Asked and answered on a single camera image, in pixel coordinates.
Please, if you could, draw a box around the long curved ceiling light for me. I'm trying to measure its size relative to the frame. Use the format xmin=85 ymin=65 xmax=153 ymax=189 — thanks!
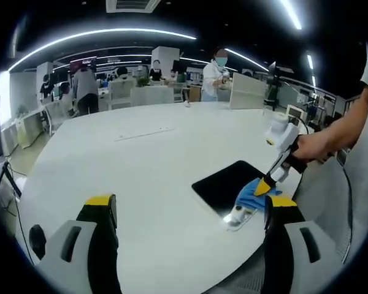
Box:
xmin=8 ymin=28 xmax=197 ymax=72

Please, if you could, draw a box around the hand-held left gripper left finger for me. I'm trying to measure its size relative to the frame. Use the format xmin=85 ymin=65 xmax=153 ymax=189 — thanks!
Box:
xmin=38 ymin=193 xmax=122 ymax=294

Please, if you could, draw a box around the person's right hand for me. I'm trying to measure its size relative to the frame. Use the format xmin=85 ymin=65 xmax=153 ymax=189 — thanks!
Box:
xmin=289 ymin=134 xmax=337 ymax=173

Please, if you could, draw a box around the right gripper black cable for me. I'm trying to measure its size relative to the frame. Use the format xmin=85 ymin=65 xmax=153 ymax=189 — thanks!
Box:
xmin=294 ymin=118 xmax=354 ymax=265

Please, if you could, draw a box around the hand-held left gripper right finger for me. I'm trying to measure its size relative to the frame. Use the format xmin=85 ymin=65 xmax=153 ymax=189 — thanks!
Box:
xmin=263 ymin=195 xmax=345 ymax=294

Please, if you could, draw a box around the red wall screen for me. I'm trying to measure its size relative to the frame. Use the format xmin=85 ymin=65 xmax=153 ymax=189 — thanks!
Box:
xmin=69 ymin=56 xmax=98 ymax=70

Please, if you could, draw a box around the white small cabinet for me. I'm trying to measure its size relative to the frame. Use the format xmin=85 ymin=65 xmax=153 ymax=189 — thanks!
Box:
xmin=286 ymin=104 xmax=308 ymax=124

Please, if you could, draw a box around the ceiling air vent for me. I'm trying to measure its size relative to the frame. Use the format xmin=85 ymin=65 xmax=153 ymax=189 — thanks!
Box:
xmin=105 ymin=0 xmax=161 ymax=13

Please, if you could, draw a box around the short ceiling light strip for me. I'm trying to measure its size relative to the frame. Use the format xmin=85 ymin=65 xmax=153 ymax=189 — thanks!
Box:
xmin=280 ymin=0 xmax=302 ymax=31

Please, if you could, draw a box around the white side desk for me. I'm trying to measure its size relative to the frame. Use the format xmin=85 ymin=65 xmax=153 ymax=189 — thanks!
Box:
xmin=14 ymin=103 xmax=65 ymax=148

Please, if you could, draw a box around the white divider panel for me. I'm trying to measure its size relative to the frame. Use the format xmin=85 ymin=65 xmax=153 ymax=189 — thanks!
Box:
xmin=228 ymin=72 xmax=267 ymax=111

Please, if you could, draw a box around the blue cleaning cloth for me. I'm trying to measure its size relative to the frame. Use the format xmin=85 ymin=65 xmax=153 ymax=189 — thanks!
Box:
xmin=234 ymin=177 xmax=283 ymax=213

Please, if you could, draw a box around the grey mesh office chair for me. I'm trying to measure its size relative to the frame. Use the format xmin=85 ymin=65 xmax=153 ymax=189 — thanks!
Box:
xmin=223 ymin=153 xmax=358 ymax=294

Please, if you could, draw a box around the black monitor on stand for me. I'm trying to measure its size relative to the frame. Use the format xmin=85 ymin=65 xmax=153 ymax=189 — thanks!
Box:
xmin=267 ymin=61 xmax=283 ymax=111

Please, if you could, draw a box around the black rectangular mirror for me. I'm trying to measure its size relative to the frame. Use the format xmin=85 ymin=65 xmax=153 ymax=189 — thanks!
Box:
xmin=191 ymin=160 xmax=267 ymax=233

